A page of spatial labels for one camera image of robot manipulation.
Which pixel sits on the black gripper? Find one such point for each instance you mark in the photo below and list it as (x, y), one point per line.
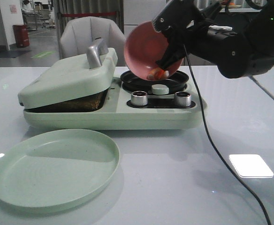
(186, 29)

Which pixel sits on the pink plastic bowl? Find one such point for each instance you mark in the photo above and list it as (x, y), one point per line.
(143, 47)

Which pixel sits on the orange shrimp pieces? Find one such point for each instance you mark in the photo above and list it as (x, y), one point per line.
(158, 74)

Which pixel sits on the white bread slice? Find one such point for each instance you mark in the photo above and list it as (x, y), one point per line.
(84, 104)

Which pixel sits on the green breakfast maker lid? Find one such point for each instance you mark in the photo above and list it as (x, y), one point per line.
(68, 79)

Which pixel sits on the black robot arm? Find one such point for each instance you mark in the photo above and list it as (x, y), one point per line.
(246, 53)

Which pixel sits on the green breakfast maker base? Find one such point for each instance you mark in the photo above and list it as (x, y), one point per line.
(117, 113)

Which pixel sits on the white cabinet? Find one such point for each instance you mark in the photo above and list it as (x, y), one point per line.
(139, 11)

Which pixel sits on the black round frying pan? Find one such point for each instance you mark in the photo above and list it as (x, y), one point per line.
(177, 82)

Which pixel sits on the right silver control knob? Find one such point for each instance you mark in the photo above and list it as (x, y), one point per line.
(182, 99)

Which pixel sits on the silver control knob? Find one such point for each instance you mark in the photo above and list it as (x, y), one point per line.
(139, 98)
(182, 99)

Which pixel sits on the left silver control knob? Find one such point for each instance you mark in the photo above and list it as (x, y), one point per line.
(139, 98)

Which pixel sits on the left grey upholstered chair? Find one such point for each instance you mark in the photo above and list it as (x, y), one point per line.
(80, 33)

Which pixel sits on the red bin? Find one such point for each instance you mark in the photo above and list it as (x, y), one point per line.
(21, 35)

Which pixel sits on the light green round plate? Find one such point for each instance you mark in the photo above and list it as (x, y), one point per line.
(57, 170)

